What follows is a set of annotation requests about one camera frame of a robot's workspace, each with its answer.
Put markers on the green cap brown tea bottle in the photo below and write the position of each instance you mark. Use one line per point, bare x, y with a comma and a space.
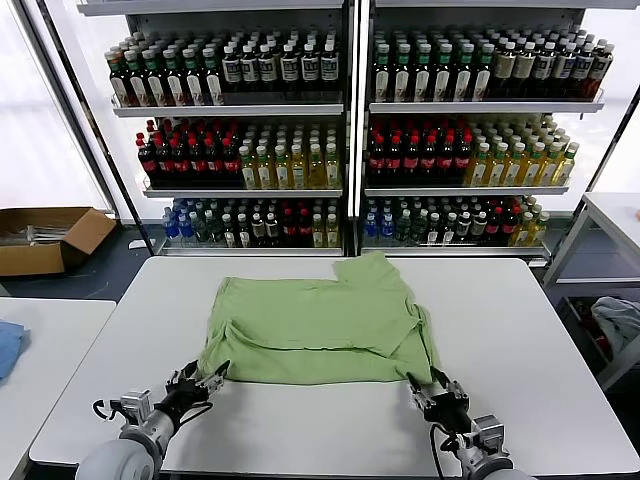
463, 80
215, 88
159, 90
382, 80
401, 80
121, 90
177, 89
140, 90
481, 80
196, 89
442, 80
422, 80

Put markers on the red cap cola bottle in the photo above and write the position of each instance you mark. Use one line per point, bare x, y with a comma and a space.
215, 164
165, 165
462, 162
445, 162
411, 162
376, 162
181, 165
198, 164
393, 162
428, 162
231, 164
147, 165

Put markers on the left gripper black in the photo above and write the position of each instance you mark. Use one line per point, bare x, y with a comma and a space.
182, 400

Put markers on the white paper scrap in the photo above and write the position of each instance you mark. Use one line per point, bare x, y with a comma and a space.
136, 244

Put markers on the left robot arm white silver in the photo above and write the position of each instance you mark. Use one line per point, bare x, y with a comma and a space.
120, 460

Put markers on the grey window frame post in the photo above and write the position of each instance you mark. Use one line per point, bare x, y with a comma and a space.
64, 100

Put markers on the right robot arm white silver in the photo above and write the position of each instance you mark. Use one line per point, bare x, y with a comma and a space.
495, 472

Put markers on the clear green drink bottle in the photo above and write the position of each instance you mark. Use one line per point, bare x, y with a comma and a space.
216, 229
201, 229
419, 227
404, 227

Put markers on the clear plastic packs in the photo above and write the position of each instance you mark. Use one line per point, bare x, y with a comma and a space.
35, 235

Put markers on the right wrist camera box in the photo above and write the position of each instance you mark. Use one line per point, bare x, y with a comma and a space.
492, 432

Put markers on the white metal frame side table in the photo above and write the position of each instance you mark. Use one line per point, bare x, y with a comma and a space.
617, 207

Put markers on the small red label cola bottle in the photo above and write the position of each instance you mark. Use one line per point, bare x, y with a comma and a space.
510, 225
495, 225
305, 229
290, 229

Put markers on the beige label dark bottle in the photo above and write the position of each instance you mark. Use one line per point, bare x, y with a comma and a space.
505, 67
523, 67

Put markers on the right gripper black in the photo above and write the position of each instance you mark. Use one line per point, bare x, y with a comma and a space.
447, 410

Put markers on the grey blue cloth pile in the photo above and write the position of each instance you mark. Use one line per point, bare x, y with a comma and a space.
617, 320

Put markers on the white cap dark drink bottle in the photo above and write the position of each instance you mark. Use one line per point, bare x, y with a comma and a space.
231, 70
289, 69
309, 69
250, 70
543, 67
563, 67
268, 70
329, 68

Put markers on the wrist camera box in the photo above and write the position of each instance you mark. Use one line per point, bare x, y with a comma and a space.
492, 432
134, 404

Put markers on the brown cardboard box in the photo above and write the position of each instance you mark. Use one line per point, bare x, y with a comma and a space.
30, 260

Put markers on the green cap yellow drink bottle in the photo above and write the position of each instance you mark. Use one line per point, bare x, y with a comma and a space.
265, 172
549, 172
316, 172
514, 172
479, 172
299, 172
565, 171
531, 172
248, 172
496, 172
332, 172
283, 172

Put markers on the white cap black drink bottle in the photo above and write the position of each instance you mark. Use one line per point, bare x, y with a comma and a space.
229, 232
434, 227
450, 227
244, 232

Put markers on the red brown tea bottle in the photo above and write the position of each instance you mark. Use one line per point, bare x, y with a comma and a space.
601, 67

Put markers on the blue water bottle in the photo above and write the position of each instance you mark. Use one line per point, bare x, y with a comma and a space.
371, 227
186, 229
387, 227
171, 229

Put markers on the dark bin with red items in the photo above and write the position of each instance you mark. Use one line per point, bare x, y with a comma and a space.
585, 325

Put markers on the green printed T-shirt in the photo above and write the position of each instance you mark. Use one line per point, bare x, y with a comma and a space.
310, 320

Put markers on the small yellow drink bottle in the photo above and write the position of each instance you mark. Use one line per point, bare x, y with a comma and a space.
318, 232
525, 229
540, 227
332, 232

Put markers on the blue folded cloth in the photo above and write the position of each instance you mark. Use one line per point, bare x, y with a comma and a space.
10, 345

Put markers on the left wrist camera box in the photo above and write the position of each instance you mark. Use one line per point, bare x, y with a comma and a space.
134, 404

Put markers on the black window frame post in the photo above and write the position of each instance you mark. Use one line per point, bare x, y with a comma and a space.
612, 155
87, 100

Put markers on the black cap labelled dark bottle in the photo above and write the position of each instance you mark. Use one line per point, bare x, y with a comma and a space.
258, 229
465, 225
480, 225
272, 229

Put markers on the blue label dark bottle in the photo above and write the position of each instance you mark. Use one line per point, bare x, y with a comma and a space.
582, 67

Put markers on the grey metal shelf rack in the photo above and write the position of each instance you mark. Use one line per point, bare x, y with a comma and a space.
480, 106
235, 110

